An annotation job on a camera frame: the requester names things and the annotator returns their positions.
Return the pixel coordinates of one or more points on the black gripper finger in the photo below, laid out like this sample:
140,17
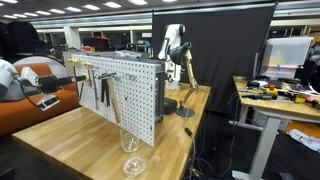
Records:
78,78

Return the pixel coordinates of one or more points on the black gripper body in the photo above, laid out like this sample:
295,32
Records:
50,83

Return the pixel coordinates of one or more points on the wooden handle hammer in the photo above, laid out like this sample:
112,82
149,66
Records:
112,94

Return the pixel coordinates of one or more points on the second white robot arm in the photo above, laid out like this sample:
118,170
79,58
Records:
172,40

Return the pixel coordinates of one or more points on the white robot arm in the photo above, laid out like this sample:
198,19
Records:
16,86

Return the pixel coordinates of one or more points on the long silver combination wrench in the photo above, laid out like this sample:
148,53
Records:
95,91

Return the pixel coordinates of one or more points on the black pliers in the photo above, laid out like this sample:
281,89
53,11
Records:
105,92

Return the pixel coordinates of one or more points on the orange sofa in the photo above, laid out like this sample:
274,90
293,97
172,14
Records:
21,114

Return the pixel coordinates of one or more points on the white metal pegboard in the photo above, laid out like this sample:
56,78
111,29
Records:
139,88

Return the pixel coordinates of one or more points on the wooden desk lamp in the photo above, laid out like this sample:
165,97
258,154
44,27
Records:
182,56

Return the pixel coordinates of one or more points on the clear plastic lid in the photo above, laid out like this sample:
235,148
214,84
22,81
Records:
134,166

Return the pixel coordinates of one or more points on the black backdrop curtain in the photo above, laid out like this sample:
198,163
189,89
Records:
224,44

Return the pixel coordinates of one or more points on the side wooden desk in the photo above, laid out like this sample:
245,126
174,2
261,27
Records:
275,111

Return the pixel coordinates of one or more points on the upper yellow T-handle hex key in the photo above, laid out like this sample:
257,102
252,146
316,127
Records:
90,68

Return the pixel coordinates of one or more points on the large yellow T-handle hex key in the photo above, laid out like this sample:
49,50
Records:
74,62

